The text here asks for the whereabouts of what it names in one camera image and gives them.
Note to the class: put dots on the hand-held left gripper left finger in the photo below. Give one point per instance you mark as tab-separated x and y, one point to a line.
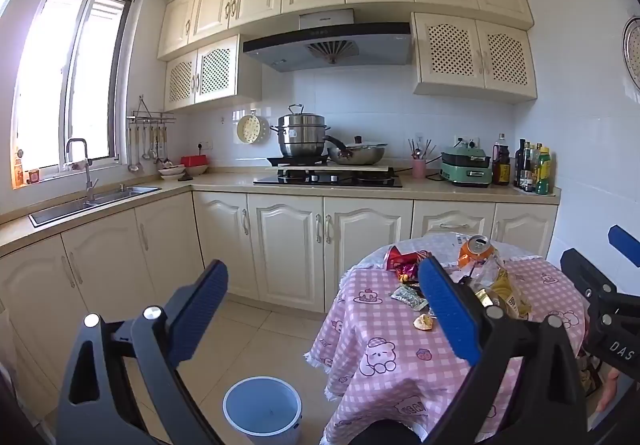
200	312

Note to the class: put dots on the row of hanging utensils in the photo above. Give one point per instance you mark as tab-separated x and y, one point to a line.
145	145

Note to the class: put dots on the person's right hand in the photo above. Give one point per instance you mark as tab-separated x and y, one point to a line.
609	390

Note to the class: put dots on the grey range hood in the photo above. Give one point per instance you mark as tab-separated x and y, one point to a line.
325	47

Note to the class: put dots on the orange-label bottle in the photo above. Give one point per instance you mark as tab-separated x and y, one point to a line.
19	170

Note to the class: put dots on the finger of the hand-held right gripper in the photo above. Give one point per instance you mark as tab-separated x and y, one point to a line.
625	245
587	275

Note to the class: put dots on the white bowl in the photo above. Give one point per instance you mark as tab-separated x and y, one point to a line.
197	171

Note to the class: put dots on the stainless steel steamer pot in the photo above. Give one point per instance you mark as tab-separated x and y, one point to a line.
300	137

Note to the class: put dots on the purple foil candy wrapper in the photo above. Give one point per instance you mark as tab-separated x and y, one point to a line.
407	275

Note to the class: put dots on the sliding window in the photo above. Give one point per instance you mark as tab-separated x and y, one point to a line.
75	75

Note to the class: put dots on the wooden board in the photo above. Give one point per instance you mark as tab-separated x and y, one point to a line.
340	168

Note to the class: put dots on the dark bottle with gold cap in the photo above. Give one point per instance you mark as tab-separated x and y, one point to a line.
528	172

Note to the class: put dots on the large lattice door cabinet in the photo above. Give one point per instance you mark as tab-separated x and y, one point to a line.
475	55

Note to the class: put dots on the crushed orange soda can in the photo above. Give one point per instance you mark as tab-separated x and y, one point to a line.
472	252

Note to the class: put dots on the light blue plastic bin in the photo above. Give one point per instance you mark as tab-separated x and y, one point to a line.
262	407

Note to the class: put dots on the black induction cooker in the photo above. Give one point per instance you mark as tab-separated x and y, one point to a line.
295	160

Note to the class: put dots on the steel wok with lid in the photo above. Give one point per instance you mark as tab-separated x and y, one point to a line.
357	152

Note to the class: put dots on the pink checked cartoon tablecloth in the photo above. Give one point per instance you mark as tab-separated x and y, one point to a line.
380	365

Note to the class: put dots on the clear oil bottle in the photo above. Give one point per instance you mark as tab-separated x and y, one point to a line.
534	170

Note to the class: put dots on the green yellow-cap bottle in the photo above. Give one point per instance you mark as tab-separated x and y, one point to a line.
543	175

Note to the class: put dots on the black gas stove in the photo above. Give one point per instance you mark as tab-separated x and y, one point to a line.
330	179

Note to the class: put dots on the steel kitchen faucet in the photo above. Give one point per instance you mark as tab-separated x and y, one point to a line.
90	175

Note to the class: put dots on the stainless steel sink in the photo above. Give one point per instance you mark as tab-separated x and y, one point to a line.
90	202

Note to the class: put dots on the white lace cloth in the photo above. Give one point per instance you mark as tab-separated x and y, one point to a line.
440	242

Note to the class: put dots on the tall dark glass bottle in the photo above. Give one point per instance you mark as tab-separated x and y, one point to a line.
520	165

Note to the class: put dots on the bundle of chopsticks and spoons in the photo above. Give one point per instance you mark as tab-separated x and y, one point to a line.
419	150

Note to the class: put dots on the white wall socket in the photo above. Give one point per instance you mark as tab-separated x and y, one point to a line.
204	144

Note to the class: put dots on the pink utensil holder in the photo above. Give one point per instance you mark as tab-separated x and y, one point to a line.
419	169

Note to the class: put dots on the small lattice door cabinet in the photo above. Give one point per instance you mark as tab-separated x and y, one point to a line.
215	70

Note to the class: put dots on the large soy sauce bottle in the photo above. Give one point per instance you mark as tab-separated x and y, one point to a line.
501	165

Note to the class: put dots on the small green-white packet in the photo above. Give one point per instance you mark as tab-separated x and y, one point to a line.
407	297

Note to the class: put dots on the small red jar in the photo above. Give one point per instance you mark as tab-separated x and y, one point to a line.
33	176

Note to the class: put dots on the round metal strainer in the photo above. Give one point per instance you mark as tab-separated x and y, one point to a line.
633	52

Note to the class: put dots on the orange peel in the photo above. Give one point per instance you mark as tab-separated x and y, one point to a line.
424	323

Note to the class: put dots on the white printed paper slip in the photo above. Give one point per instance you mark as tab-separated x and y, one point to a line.
459	239

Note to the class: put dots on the red bowl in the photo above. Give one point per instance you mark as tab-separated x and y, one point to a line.
194	160

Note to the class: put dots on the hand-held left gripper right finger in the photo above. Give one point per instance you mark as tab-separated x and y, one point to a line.
450	312

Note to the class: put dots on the green electric cooker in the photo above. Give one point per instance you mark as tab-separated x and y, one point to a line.
465	170

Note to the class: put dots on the metal wall utensil rack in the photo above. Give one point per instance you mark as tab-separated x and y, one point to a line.
152	116

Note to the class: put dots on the wall socket with plug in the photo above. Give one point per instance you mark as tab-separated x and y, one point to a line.
467	142

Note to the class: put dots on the yellow clear snack bag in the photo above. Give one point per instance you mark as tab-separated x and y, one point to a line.
505	297

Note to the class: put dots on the crushed red soda can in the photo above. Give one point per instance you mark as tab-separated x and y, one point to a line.
400	257

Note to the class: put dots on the yellow perforated round tray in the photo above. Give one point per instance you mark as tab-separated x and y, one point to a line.
247	130

